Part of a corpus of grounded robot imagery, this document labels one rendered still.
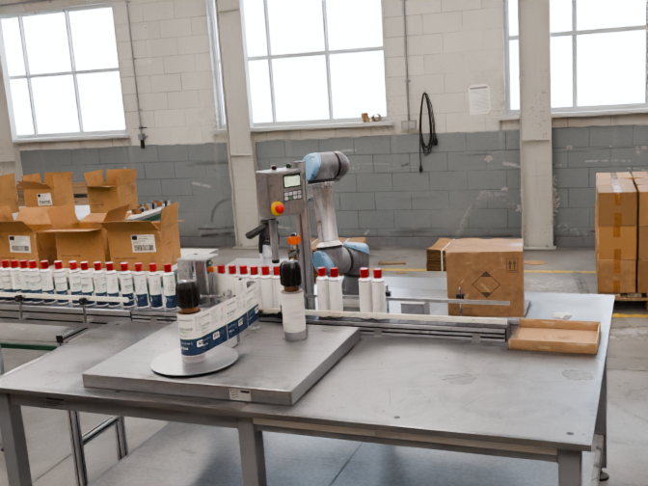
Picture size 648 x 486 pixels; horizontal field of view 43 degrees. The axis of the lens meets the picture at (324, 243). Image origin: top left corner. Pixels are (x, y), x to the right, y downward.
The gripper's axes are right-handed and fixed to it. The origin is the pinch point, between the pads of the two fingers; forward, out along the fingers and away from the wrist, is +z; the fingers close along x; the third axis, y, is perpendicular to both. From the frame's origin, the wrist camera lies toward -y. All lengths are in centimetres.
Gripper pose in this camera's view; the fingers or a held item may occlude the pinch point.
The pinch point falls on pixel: (262, 261)
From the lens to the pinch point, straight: 396.1
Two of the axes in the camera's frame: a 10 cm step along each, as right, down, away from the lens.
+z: -0.1, 9.9, -1.0
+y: 9.6, -0.1, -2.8
